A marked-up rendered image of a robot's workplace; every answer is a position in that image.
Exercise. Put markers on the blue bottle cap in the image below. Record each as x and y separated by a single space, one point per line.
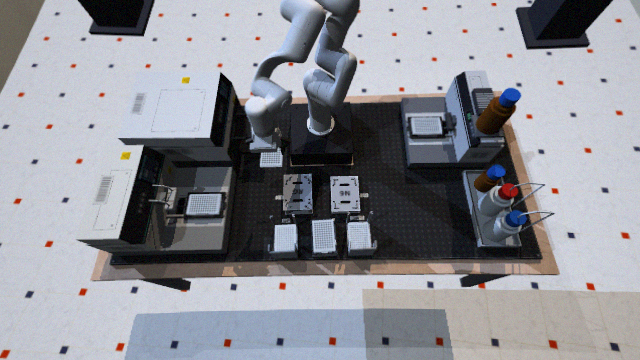
510 96
512 219
496 172

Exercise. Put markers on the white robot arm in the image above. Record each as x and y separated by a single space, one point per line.
307 18

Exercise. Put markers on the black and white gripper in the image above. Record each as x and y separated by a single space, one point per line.
276 137

